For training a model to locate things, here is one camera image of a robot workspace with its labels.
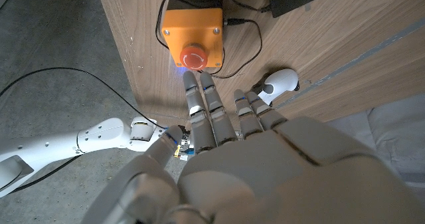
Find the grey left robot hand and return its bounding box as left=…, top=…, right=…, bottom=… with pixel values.
left=81, top=70, right=425, bottom=224

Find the orange box with red button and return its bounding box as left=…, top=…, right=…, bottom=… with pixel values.
left=161, top=0, right=225, bottom=70

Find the white game controller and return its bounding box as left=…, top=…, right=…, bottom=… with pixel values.
left=251, top=68, right=300, bottom=106

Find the grey tape outline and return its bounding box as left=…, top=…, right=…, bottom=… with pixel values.
left=274, top=17, right=425, bottom=109

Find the thin black button box cable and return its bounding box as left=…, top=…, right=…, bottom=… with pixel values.
left=155, top=0, right=272, bottom=80

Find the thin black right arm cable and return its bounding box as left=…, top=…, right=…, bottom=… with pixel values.
left=9, top=154, right=84, bottom=194

